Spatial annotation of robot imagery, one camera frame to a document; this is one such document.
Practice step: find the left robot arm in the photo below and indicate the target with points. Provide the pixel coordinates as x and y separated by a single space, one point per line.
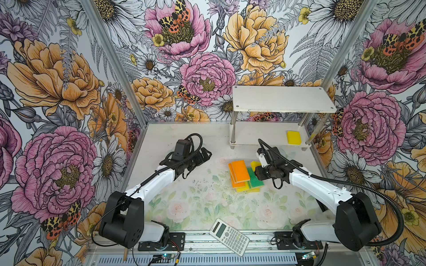
124 222

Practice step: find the yellow bottom sponge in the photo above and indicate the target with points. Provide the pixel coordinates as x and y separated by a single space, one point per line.
247 188

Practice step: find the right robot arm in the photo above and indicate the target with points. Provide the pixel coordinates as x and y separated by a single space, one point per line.
350 218

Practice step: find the white two-tier shelf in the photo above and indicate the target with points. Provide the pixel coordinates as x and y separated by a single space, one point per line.
277 99

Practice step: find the aluminium front rail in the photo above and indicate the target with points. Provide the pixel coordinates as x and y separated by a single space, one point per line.
197 242

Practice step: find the orange sponge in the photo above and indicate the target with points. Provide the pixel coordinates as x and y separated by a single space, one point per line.
233 179
240 171

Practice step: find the wooden stick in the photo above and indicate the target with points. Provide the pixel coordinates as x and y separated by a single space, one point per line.
125 255

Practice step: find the green scouring sponge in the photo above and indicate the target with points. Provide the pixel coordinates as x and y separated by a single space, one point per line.
254 182

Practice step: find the orange top sponge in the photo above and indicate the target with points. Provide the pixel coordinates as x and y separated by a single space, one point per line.
240 171

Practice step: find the green circuit board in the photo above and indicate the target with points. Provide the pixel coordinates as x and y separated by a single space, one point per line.
165 258

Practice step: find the yellow sponge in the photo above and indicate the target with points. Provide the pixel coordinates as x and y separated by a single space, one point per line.
247 188
254 165
294 138

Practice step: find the white scientific calculator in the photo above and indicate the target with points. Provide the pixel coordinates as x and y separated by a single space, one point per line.
229 237

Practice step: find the orange lower sponge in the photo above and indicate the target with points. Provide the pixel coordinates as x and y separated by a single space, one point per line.
233 179

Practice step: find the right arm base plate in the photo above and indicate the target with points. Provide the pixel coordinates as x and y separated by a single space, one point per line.
284 240

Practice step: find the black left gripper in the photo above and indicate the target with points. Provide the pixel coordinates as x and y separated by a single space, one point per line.
199 160

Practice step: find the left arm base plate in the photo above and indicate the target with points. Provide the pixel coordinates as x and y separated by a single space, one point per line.
174 241

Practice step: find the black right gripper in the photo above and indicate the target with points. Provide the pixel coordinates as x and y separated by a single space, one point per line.
258 170

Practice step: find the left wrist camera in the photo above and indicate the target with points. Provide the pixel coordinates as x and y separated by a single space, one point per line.
182 150

